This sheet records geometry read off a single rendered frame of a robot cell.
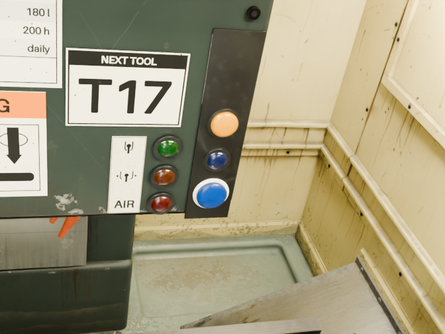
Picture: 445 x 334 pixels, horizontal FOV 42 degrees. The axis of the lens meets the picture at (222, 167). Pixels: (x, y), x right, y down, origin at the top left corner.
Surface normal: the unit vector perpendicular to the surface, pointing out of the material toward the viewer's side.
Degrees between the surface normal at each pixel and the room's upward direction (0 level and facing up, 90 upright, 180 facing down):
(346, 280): 24
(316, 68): 90
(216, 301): 0
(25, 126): 90
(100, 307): 90
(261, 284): 0
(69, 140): 90
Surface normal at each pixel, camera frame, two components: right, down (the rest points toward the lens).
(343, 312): -0.25, -0.73
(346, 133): -0.96, 0.01
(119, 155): 0.23, 0.58
